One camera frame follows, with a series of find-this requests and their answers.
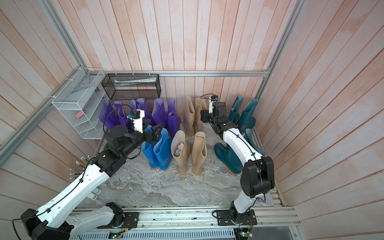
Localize beige rain boot large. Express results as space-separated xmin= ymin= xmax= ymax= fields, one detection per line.
xmin=181 ymin=96 xmax=195 ymax=136

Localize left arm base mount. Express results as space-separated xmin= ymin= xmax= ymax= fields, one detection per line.
xmin=98 ymin=202 xmax=139 ymax=230

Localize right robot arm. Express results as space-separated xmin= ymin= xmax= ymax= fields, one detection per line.
xmin=201 ymin=95 xmax=275 ymax=215

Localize aluminium frame rails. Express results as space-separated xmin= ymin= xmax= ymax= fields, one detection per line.
xmin=0 ymin=0 xmax=307 ymax=193

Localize beige rain boot small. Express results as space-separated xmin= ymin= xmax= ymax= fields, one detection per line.
xmin=171 ymin=130 xmax=191 ymax=175

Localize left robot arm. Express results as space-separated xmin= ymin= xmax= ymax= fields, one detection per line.
xmin=20 ymin=124 xmax=164 ymax=240

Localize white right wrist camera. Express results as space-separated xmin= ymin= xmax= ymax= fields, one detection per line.
xmin=209 ymin=95 xmax=218 ymax=114

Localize black mesh wall basket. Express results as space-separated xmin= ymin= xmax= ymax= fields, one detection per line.
xmin=102 ymin=73 xmax=162 ymax=101

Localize pink eraser block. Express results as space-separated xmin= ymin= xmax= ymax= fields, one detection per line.
xmin=75 ymin=111 xmax=85 ymax=119

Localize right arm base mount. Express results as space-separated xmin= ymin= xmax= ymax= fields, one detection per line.
xmin=212 ymin=208 xmax=258 ymax=227

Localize paper sheet in basket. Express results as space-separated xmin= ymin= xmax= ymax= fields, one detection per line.
xmin=114 ymin=77 xmax=157 ymax=87

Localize purple rain boot back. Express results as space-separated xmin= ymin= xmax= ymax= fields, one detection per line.
xmin=167 ymin=99 xmax=181 ymax=138

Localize blue rain boot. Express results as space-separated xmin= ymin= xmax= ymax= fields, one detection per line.
xmin=153 ymin=128 xmax=173 ymax=171
xmin=141 ymin=141 xmax=159 ymax=170

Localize white wire wall shelf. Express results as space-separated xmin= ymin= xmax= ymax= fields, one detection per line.
xmin=52 ymin=68 xmax=108 ymax=140

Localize blue rain boot front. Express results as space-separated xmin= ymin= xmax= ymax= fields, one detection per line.
xmin=153 ymin=128 xmax=173 ymax=171

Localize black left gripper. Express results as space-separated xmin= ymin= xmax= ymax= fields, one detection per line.
xmin=119 ymin=118 xmax=165 ymax=157

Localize teal rain boot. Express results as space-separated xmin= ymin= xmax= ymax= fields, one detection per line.
xmin=238 ymin=98 xmax=259 ymax=134
xmin=244 ymin=129 xmax=266 ymax=156
xmin=214 ymin=143 xmax=243 ymax=175
xmin=229 ymin=96 xmax=244 ymax=125

